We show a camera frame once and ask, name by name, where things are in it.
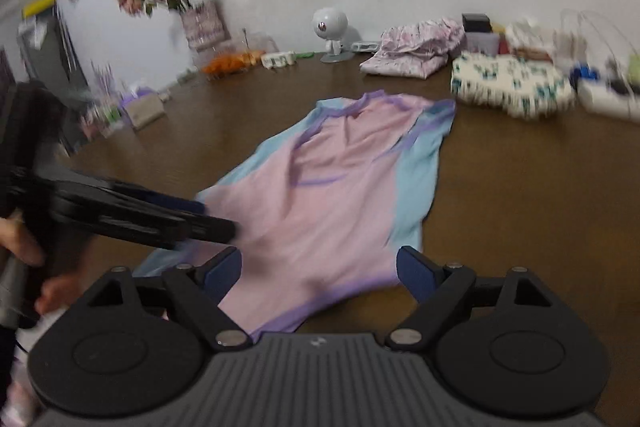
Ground pink blue garment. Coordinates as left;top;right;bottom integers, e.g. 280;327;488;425
134;89;458;342

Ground person left hand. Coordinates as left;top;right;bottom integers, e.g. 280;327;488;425
1;213;93;315

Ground clear box of oranges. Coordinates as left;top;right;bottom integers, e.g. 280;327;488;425
194;30;279;78

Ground black charger block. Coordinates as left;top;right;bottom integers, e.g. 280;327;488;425
462;13;492;32

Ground white round robot toy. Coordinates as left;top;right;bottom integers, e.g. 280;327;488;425
312;8;354;64

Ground cream teal floral garment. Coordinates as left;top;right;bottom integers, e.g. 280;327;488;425
450;52;575;119

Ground purple tissue box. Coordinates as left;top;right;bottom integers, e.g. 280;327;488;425
120;88;165;130

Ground pink floral folded garment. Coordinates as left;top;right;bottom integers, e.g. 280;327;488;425
360;18;465;79

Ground pink knitted vase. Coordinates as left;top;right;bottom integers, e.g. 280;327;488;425
180;0;230;52

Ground white tin box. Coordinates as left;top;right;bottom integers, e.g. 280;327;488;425
464;32;500;56

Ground white small power strip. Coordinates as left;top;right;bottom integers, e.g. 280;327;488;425
260;51;296;69

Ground white charging cable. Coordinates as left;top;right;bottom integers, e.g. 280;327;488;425
560;8;637;68

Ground small green bottle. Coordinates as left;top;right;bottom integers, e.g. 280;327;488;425
627;53;640;86

